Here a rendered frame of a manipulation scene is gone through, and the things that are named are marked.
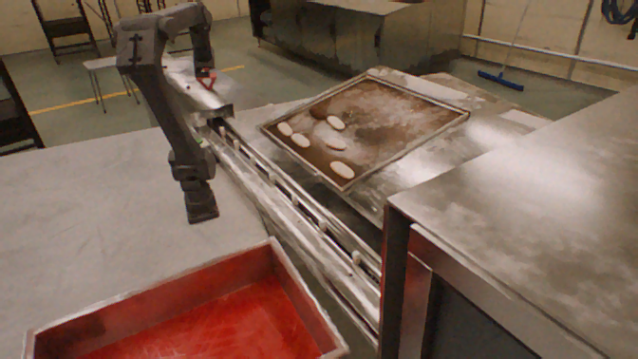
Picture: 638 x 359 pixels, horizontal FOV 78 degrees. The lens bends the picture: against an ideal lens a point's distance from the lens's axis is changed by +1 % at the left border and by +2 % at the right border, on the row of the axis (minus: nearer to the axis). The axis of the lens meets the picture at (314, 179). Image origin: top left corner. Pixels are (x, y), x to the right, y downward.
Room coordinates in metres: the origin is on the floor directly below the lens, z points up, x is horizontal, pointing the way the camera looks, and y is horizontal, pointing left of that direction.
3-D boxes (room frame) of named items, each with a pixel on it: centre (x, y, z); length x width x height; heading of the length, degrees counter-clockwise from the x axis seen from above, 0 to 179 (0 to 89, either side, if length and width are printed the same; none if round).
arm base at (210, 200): (0.92, 0.33, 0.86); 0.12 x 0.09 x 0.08; 18
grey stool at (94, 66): (4.10, 2.06, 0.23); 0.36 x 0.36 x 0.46; 35
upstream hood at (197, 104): (1.99, 0.69, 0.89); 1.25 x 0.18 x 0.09; 30
